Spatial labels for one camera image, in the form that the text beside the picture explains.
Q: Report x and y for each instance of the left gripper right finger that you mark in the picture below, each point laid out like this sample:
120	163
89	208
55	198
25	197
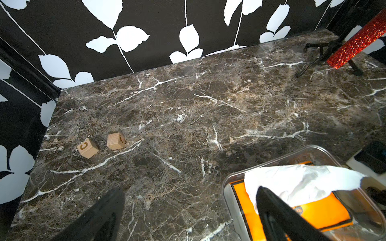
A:
280	222

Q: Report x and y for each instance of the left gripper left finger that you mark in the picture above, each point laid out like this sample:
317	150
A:
100	222

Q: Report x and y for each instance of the white tissue sheet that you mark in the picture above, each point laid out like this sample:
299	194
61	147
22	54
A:
301	184

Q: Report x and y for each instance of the clear plastic tissue box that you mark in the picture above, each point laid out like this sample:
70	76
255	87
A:
368	222

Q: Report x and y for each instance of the orange tissue paper pack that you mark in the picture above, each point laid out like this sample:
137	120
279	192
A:
324	215

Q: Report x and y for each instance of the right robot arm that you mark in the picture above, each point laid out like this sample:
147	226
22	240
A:
371	161

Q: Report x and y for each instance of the wooden letter cube C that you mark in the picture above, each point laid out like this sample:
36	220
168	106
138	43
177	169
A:
87	148

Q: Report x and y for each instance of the wooden letter cube N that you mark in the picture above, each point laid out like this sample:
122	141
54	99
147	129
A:
116	141

